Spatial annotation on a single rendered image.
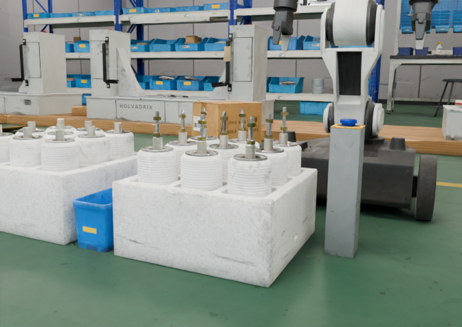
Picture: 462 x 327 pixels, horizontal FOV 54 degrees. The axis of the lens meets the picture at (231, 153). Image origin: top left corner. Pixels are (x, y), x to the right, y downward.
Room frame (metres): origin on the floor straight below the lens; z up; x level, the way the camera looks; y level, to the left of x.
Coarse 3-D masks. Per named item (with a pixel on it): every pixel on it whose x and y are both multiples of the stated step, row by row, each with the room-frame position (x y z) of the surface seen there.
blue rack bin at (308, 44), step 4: (308, 36) 5.98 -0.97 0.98; (312, 36) 6.17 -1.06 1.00; (316, 36) 6.16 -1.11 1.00; (308, 40) 5.97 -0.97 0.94; (304, 44) 5.74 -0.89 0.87; (308, 44) 5.72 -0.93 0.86; (312, 44) 5.69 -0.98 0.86; (316, 44) 5.67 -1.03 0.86; (304, 48) 5.74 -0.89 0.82; (308, 48) 5.72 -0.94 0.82; (312, 48) 5.70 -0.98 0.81; (316, 48) 5.68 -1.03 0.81
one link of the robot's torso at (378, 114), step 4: (328, 104) 1.68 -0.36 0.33; (376, 104) 1.65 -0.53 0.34; (380, 104) 1.70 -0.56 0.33; (328, 108) 1.66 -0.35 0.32; (376, 108) 1.60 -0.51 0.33; (380, 108) 1.70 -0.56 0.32; (324, 112) 1.67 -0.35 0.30; (376, 112) 1.59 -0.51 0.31; (380, 112) 1.61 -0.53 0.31; (324, 116) 1.66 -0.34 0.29; (376, 116) 1.58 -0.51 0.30; (380, 116) 1.61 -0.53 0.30; (324, 120) 1.65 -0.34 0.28; (376, 120) 1.58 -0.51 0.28; (380, 120) 1.62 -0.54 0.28; (324, 124) 1.65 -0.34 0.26; (376, 124) 1.58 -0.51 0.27; (380, 124) 1.63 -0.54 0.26; (376, 128) 1.59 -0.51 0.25; (380, 128) 1.65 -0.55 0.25; (328, 132) 1.67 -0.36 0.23; (376, 132) 1.60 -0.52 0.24
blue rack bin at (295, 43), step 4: (300, 36) 5.91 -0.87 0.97; (304, 36) 6.08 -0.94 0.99; (272, 40) 5.87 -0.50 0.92; (280, 40) 5.83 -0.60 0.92; (292, 40) 5.78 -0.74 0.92; (296, 40) 5.77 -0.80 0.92; (300, 40) 5.96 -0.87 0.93; (304, 40) 6.13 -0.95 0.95; (272, 44) 5.89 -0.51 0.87; (280, 44) 5.84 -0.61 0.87; (292, 44) 5.79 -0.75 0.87; (296, 44) 5.79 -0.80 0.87; (300, 44) 5.98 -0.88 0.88; (272, 48) 5.89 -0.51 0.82; (276, 48) 5.87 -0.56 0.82; (280, 48) 5.85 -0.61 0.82; (288, 48) 5.81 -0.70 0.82; (292, 48) 5.79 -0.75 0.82; (296, 48) 5.81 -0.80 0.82; (300, 48) 6.00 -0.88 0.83
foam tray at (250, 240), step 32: (128, 192) 1.00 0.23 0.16; (160, 192) 0.96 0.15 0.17; (192, 192) 0.93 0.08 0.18; (224, 192) 0.96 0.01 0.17; (288, 192) 0.96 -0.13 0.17; (128, 224) 1.00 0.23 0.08; (160, 224) 0.96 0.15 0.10; (192, 224) 0.93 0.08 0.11; (224, 224) 0.90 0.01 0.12; (256, 224) 0.87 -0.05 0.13; (288, 224) 0.97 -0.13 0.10; (128, 256) 1.00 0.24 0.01; (160, 256) 0.96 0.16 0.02; (192, 256) 0.93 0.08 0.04; (224, 256) 0.90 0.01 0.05; (256, 256) 0.87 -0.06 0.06; (288, 256) 0.98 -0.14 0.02
